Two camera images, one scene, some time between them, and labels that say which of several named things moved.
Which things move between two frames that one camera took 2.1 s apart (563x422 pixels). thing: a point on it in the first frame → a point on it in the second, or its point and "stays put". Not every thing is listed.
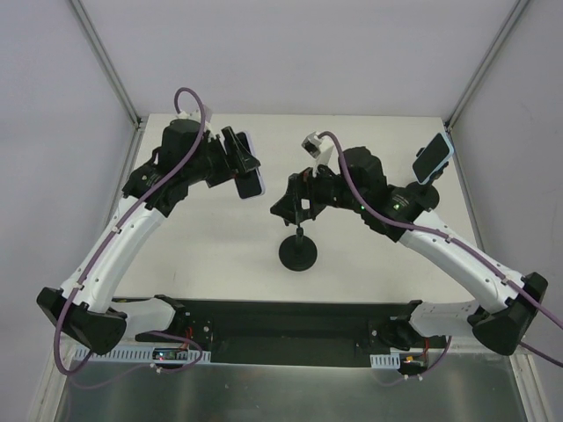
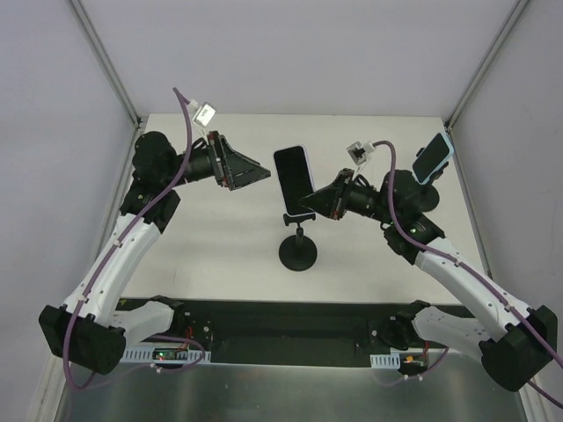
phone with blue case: (432, 157) stays put
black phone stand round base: (298, 252) stays put
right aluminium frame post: (512, 17) stays put
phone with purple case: (249, 185) → (296, 179)
